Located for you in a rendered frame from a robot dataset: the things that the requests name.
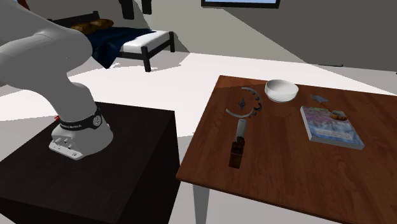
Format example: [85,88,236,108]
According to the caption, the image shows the white bowl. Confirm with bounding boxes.
[264,79,300,104]

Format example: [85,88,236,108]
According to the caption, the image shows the dark robot stand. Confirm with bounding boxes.
[0,101,181,224]

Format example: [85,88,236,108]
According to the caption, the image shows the bed with dark blue blanket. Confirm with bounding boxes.
[46,10,176,73]

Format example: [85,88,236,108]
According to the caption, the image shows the brown wooden table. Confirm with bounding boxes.
[176,74,397,224]

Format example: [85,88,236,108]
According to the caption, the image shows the colourful book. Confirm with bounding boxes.
[300,106,365,151]

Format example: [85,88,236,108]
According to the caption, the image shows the magnifying glass with brown handle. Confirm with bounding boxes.
[225,87,264,169]

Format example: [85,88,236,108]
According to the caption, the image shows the dark framed wall picture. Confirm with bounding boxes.
[200,0,281,10]

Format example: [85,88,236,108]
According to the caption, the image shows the small shovel with wooden handle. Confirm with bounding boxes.
[310,94,348,122]

